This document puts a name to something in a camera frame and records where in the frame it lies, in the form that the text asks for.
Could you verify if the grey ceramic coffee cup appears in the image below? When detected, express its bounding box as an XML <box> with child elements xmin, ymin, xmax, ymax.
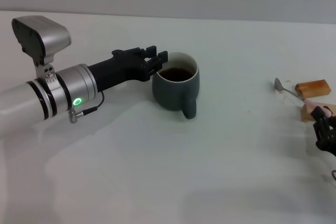
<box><xmin>151</xmin><ymin>52</ymin><xmax>200</xmax><ymax>120</ymax></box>

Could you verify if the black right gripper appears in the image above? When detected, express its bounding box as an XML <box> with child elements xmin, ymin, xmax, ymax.
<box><xmin>311</xmin><ymin>105</ymin><xmax>336</xmax><ymax>156</ymax></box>

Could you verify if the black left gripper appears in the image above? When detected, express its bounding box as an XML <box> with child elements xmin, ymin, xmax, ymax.
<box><xmin>88</xmin><ymin>46</ymin><xmax>169</xmax><ymax>92</ymax></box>

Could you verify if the light plain wooden block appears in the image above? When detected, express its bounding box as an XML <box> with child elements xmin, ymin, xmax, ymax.
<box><xmin>300</xmin><ymin>102</ymin><xmax>336</xmax><ymax>122</ymax></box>

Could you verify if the pink handled metal spoon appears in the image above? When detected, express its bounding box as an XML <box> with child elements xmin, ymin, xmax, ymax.
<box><xmin>274</xmin><ymin>77</ymin><xmax>333</xmax><ymax>117</ymax></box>

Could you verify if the coffee stained wooden block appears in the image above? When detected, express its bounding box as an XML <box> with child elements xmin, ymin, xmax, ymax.
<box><xmin>295</xmin><ymin>79</ymin><xmax>331</xmax><ymax>100</ymax></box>

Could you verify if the black cable with metal plug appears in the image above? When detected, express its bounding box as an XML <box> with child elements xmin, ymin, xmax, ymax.
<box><xmin>68</xmin><ymin>91</ymin><xmax>105</xmax><ymax>124</ymax></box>

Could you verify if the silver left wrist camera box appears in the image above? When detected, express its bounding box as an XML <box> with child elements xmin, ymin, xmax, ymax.
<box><xmin>11</xmin><ymin>16</ymin><xmax>72</xmax><ymax>83</ymax></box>

